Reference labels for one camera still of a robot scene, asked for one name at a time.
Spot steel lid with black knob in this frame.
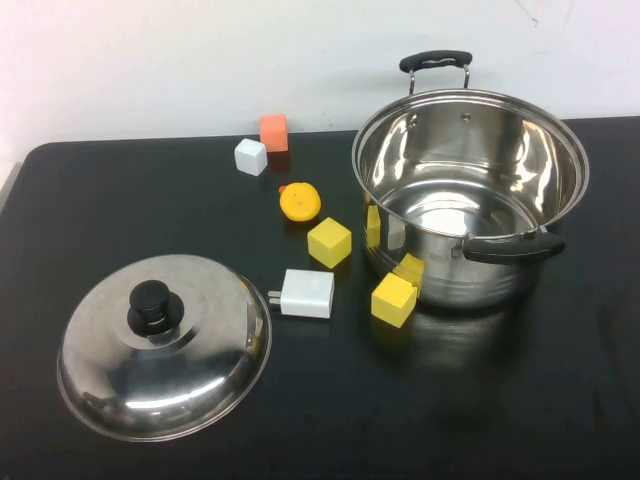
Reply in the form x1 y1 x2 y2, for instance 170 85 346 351
56 253 274 444

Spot yellow cube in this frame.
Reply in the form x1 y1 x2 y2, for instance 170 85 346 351
306 216 353 270
370 272 418 330

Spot yellow rubber duck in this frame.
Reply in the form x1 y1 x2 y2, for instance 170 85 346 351
278 181 323 223

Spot white plug charger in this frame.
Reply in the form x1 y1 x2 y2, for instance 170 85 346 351
268 268 335 320

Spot white cube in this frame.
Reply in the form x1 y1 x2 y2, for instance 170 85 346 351
234 138 269 177

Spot orange cube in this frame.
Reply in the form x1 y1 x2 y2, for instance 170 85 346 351
259 113 291 153

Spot stainless steel pot black handles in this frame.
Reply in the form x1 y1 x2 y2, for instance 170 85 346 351
351 49 591 314

